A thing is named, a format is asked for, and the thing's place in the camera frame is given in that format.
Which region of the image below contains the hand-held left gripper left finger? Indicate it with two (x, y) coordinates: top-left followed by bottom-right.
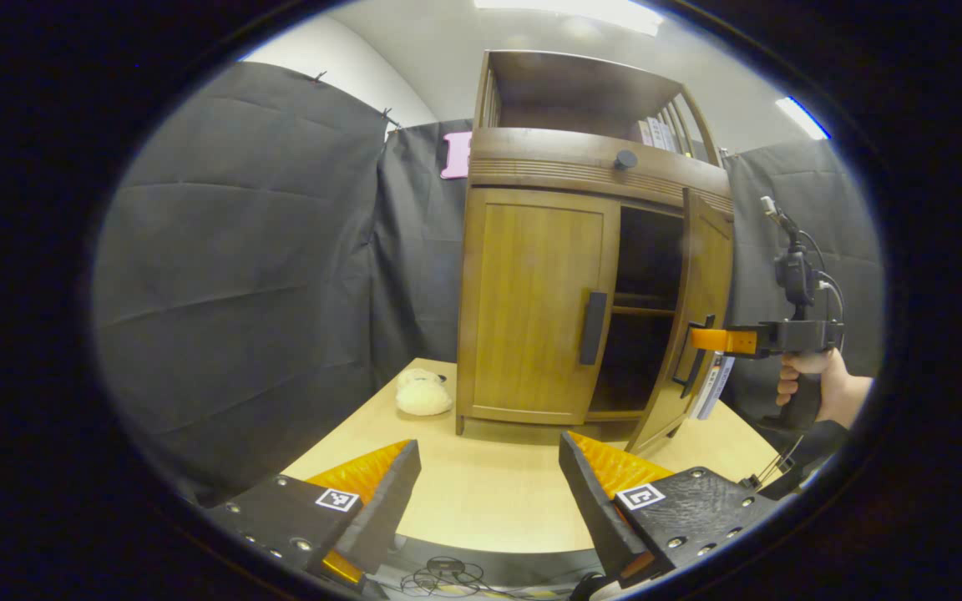
(201, 440), (423, 595)

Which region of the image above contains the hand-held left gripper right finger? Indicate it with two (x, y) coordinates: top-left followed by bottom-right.
(559, 432), (782, 589)

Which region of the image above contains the black door handle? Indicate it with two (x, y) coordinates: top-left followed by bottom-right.
(671, 314), (716, 399)
(579, 290), (609, 366)

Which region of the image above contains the wooden shoe cabinet door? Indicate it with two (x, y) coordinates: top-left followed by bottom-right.
(458, 188), (620, 427)
(627, 188), (735, 456)

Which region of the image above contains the wooden double-door shoe cabinet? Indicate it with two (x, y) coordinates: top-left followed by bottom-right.
(454, 50), (737, 456)

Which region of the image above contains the wooden cabinet inner shelf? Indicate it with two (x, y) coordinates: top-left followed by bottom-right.
(610, 292), (678, 318)

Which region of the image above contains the thin white magazine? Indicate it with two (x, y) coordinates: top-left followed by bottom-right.
(690, 355), (737, 421)

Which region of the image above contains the narrow ceiling light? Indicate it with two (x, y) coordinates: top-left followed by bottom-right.
(775, 96), (831, 141)

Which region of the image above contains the long ceiling light panel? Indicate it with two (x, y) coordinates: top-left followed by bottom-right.
(473, 0), (666, 36)

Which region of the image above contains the tangle of black cables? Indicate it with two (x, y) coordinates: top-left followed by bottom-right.
(402, 555), (570, 600)

